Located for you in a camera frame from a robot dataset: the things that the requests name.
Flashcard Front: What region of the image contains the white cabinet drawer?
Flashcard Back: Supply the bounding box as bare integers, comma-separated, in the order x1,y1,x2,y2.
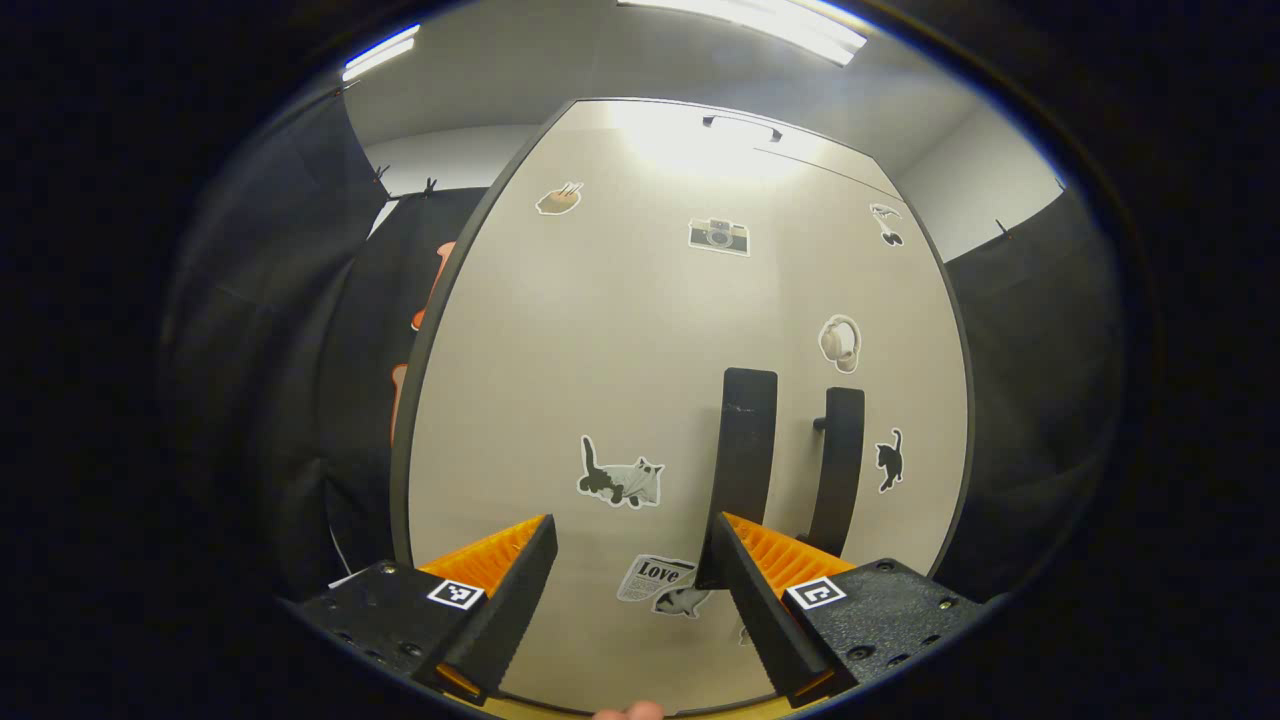
575,98,906,201

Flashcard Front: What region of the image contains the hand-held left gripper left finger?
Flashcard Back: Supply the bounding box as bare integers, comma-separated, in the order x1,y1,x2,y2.
298,513,559,706

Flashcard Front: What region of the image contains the white cabinet door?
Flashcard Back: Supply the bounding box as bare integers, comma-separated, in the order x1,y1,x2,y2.
390,130,801,716
775,160,976,701

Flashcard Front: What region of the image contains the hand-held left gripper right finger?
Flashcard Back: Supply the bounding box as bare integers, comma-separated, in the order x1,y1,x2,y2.
708,511,989,709

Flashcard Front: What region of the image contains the ceiling light panel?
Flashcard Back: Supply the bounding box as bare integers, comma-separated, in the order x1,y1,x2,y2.
342,25,421,83

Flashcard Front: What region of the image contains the white and grey cabinet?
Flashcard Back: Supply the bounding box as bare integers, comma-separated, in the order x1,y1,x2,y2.
388,97,977,716

